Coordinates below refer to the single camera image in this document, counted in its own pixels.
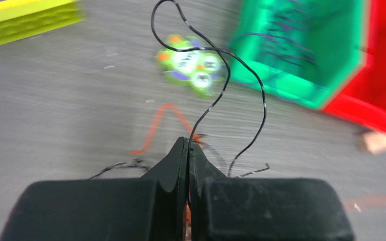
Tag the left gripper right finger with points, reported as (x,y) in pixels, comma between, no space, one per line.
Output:
(224,208)

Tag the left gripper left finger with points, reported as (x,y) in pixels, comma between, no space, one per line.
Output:
(151,207)

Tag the green owl toy tile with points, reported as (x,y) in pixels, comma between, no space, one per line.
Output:
(199,70)

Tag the green plastic bin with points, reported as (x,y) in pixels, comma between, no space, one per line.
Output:
(299,51)

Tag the red plastic bin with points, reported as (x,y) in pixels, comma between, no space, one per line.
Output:
(363,99)

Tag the yellow triangle block near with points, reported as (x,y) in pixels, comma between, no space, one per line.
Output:
(24,19)

